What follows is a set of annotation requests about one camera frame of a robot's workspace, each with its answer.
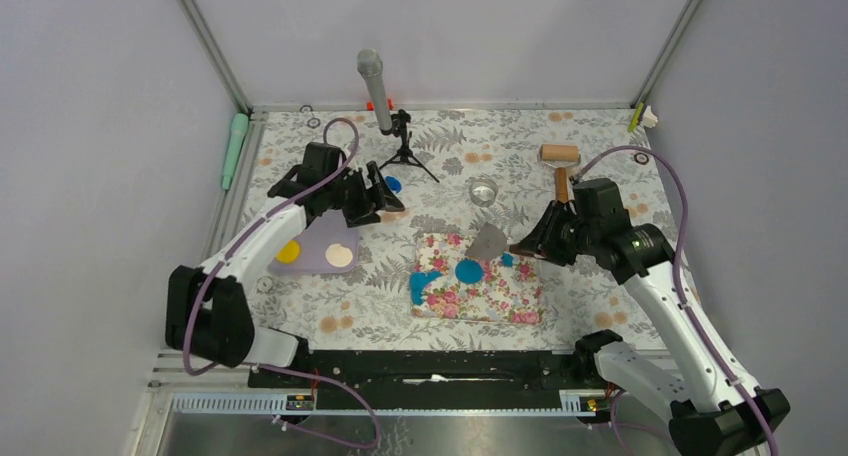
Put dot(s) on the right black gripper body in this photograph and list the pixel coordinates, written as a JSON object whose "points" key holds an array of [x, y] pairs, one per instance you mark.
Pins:
{"points": [[560, 236]]}

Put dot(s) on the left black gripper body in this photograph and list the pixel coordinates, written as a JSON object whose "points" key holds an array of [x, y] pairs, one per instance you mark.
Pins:
{"points": [[356, 200]]}

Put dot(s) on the purple tray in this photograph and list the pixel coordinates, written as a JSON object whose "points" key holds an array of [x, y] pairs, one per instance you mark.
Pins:
{"points": [[325, 230]]}

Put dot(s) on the metal scraper wooden handle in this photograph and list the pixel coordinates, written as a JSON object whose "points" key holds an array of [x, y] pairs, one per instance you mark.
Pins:
{"points": [[491, 243]]}

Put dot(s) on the wooden rolling pin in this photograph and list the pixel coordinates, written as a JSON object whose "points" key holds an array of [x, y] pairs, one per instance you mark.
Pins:
{"points": [[563, 160]]}

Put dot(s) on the floral cutting board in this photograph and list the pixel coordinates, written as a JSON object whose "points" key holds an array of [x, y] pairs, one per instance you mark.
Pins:
{"points": [[506, 294]]}

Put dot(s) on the blue dough scrap strip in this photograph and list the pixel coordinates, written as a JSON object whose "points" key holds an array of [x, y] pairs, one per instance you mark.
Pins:
{"points": [[418, 281]]}

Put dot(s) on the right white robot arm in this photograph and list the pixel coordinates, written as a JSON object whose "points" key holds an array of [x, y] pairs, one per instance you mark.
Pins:
{"points": [[714, 406]]}

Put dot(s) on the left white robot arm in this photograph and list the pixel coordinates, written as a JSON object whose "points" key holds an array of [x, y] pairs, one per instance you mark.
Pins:
{"points": [[207, 313]]}

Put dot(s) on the blue dough piece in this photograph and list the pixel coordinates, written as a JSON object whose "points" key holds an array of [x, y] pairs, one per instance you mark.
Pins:
{"points": [[393, 184]]}

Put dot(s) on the small blue dough scrap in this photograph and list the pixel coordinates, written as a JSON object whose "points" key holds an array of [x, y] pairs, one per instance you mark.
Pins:
{"points": [[506, 259]]}

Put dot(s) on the beige dough disc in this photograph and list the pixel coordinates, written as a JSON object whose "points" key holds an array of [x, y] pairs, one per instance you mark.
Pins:
{"points": [[339, 256]]}

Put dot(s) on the yellow dough disc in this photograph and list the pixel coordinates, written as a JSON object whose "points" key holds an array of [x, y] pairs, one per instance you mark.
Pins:
{"points": [[289, 253]]}

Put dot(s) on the black microphone tripod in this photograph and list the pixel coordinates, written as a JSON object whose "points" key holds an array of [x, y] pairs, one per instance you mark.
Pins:
{"points": [[404, 155]]}

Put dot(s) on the red clip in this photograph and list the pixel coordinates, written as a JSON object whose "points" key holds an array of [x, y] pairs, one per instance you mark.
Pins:
{"points": [[370, 105]]}

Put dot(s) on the floral tablecloth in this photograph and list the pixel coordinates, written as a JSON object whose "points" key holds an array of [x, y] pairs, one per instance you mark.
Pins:
{"points": [[369, 308]]}

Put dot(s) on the grey microphone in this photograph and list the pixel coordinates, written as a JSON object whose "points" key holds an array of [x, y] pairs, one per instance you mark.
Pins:
{"points": [[370, 67]]}

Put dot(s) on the green marker pen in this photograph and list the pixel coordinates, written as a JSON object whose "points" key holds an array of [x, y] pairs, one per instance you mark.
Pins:
{"points": [[238, 131]]}

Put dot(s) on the white clip in corner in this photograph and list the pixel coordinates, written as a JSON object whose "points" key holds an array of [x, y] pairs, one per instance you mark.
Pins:
{"points": [[648, 119]]}

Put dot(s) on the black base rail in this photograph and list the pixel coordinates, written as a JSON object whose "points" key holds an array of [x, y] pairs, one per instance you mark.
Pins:
{"points": [[437, 380]]}

